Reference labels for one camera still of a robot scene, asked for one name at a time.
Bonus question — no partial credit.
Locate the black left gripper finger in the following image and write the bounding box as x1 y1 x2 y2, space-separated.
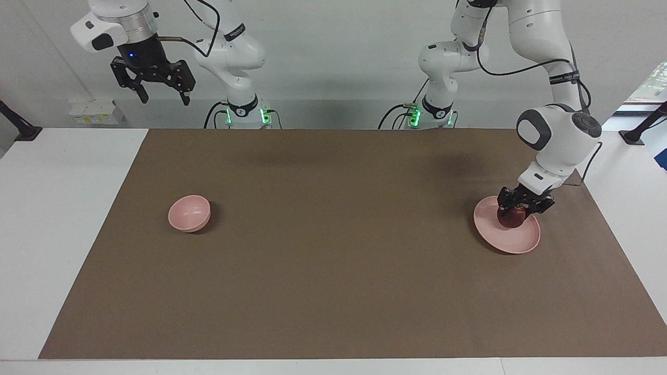
497 187 517 213
525 200 556 219

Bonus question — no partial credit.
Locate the pink bowl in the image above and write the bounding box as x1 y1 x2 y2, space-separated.
168 195 212 233

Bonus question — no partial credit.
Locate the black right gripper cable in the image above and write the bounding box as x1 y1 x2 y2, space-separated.
156 0 221 58

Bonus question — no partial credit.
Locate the black base cable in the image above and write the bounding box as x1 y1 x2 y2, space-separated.
203 101 230 130
378 103 418 130

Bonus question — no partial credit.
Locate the dark red apple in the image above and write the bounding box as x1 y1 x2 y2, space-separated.
497 206 527 230

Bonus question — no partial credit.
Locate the brown table mat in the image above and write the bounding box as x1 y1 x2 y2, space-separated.
39 129 667 360

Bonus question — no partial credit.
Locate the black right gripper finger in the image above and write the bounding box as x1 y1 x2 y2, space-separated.
167 60 196 106
110 57 150 104

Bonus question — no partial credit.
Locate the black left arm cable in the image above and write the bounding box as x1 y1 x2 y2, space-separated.
472 5 605 182

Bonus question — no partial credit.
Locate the black stand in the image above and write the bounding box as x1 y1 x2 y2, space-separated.
619 101 667 146
0 99 43 142

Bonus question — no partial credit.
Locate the pink plate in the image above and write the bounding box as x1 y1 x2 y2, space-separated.
473 196 541 255

